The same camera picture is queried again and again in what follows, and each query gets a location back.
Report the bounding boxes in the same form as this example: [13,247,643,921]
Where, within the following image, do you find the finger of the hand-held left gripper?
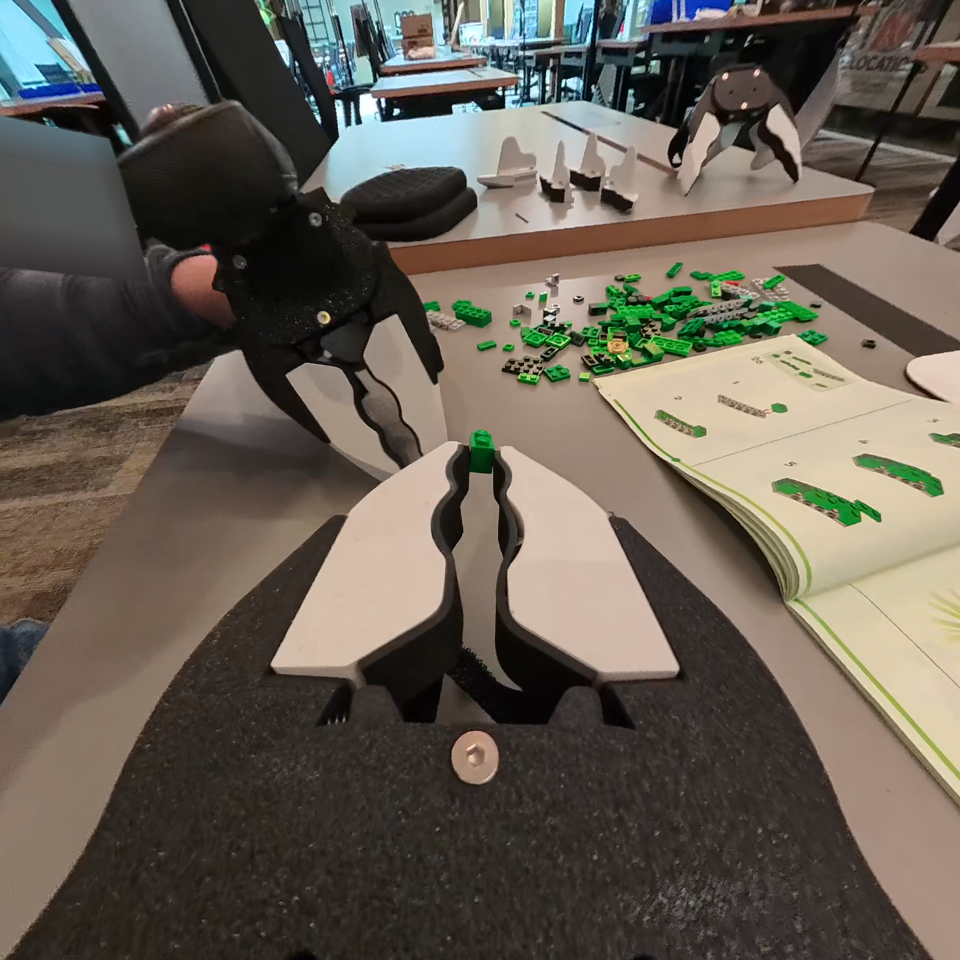
[360,311,451,460]
[288,360,411,481]

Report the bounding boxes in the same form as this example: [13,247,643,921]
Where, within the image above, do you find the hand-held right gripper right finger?
[493,445,681,723]

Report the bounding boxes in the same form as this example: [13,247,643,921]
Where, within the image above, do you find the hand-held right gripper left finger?
[270,441,468,724]

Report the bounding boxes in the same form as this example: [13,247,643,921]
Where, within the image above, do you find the green brick instruction booklet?
[592,333,960,807]

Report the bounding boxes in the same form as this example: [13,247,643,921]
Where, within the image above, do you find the pile of green bricks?
[423,262,830,387]

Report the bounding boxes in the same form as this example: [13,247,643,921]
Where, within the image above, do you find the person's left forearm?
[0,243,226,421]

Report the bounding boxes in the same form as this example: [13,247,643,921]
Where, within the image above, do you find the wood-edged grey side desk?
[300,101,875,275]

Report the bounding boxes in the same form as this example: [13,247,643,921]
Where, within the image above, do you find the long wooden top desk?
[643,3,879,114]

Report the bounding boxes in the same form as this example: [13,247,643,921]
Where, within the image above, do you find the person's left hand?
[118,101,301,331]

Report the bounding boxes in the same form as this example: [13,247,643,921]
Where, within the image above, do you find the black foam pads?
[341,166,468,222]

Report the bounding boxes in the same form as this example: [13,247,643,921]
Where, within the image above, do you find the black textured housing shell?
[352,187,479,243]

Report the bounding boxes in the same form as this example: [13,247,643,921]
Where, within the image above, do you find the wooden top table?
[378,51,489,76]
[371,66,520,121]

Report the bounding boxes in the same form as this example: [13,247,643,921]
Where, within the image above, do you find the spare grey gripper finger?
[540,141,573,205]
[601,146,640,213]
[477,136,540,190]
[570,133,606,192]

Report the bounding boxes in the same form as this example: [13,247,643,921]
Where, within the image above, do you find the person's leg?
[0,618,48,702]

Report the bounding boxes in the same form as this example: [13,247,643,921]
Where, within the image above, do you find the white board stand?
[906,352,960,406]

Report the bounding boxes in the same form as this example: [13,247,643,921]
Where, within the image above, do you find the spare black grey gripper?
[667,65,804,198]

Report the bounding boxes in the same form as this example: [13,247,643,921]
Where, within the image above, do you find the blue storage bin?
[651,0,735,24]

